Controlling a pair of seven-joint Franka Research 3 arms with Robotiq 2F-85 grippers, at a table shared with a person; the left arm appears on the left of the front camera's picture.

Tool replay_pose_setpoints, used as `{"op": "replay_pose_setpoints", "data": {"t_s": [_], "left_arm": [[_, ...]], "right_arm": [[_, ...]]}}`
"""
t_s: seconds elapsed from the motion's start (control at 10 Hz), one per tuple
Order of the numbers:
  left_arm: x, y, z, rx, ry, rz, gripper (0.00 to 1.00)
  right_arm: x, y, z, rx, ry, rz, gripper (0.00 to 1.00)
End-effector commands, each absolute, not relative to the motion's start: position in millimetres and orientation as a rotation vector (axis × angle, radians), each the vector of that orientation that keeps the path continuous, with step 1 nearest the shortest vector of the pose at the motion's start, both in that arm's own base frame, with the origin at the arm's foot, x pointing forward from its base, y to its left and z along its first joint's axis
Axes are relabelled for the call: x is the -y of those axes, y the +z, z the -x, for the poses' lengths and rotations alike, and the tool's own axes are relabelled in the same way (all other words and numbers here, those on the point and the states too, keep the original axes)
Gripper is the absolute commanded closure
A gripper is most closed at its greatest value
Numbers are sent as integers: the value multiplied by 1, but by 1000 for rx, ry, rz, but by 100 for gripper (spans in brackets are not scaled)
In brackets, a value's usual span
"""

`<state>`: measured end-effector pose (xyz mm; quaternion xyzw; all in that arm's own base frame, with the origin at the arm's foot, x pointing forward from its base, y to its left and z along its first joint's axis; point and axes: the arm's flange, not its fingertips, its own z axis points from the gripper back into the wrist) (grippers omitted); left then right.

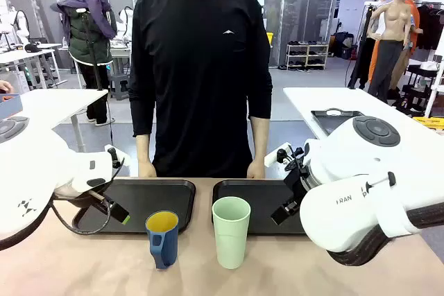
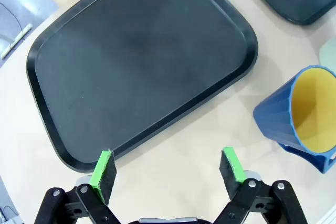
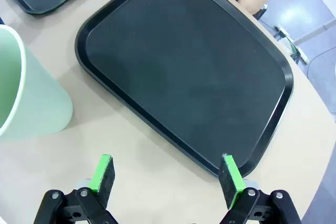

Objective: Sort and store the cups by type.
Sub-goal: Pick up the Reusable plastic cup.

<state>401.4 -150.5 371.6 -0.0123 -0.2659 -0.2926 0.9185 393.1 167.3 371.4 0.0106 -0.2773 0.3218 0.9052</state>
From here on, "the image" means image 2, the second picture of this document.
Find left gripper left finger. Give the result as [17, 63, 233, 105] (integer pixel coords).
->
[33, 149, 124, 224]

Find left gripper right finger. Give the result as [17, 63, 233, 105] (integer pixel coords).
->
[214, 146, 309, 224]

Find pale green tall cup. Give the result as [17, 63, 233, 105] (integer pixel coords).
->
[319, 37, 336, 67]

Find blue mug yellow inside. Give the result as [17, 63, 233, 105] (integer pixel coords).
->
[253, 64, 336, 174]

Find grey cables on floor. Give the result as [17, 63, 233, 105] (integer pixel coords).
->
[0, 204, 16, 224]

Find thin black floor cable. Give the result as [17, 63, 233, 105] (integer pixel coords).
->
[0, 1, 23, 35]

